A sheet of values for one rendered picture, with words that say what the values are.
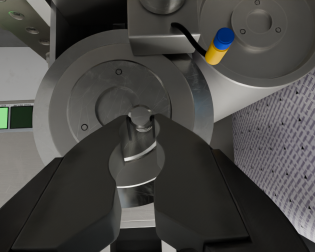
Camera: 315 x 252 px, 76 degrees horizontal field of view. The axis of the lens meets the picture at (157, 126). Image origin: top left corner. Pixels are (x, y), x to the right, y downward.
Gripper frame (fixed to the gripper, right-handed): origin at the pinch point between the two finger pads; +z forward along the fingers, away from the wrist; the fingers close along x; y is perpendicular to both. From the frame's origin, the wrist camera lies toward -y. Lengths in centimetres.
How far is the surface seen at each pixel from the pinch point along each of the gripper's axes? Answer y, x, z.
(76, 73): -1.3, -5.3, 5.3
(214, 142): 24.0, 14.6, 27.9
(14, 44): 33, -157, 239
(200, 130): 3.0, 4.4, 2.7
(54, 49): -2.7, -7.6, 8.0
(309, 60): -1.2, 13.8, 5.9
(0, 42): 29, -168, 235
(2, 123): 18, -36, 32
